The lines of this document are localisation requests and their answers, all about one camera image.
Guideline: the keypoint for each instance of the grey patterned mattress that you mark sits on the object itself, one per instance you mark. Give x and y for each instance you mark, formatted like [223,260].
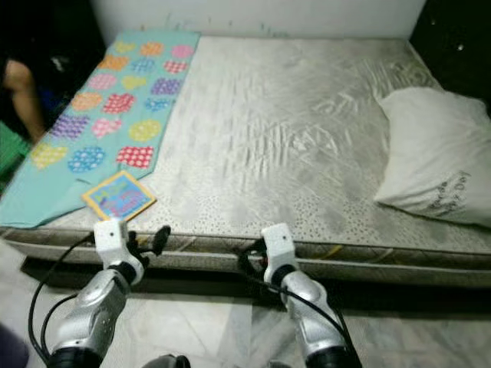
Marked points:
[276,138]

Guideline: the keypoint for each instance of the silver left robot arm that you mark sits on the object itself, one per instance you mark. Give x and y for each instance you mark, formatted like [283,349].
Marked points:
[96,314]

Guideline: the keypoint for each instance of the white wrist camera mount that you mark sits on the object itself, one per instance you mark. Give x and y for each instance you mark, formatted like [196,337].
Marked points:
[110,239]
[278,244]

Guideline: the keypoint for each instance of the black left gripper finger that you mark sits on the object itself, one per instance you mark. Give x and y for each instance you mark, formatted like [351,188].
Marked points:
[161,239]

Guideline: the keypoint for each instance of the person's bare leg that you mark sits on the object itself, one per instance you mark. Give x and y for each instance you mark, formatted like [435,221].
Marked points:
[23,100]

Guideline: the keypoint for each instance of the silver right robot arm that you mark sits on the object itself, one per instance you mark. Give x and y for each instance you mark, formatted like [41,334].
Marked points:
[307,314]

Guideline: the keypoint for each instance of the orange blue children's book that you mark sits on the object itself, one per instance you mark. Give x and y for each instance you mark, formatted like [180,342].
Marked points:
[119,198]

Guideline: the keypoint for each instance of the white printed pillow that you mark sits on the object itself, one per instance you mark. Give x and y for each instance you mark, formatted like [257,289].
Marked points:
[430,153]

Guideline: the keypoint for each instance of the teal heart patterned blanket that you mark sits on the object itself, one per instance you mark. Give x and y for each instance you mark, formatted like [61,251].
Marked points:
[38,201]

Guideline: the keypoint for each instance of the dark tufted headboard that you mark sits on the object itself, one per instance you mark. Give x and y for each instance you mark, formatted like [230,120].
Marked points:
[453,38]

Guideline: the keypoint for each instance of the dark bed frame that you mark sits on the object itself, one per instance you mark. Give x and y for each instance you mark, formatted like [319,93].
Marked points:
[199,285]

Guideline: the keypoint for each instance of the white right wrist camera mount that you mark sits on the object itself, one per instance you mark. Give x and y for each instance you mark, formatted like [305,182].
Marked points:
[278,244]

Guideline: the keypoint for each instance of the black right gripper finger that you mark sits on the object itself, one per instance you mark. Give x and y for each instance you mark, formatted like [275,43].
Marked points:
[242,258]

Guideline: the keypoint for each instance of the green plastic stool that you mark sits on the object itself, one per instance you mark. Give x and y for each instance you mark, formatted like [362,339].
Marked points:
[11,153]

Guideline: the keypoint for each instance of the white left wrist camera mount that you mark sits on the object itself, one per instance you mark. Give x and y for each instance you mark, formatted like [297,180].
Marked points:
[110,239]

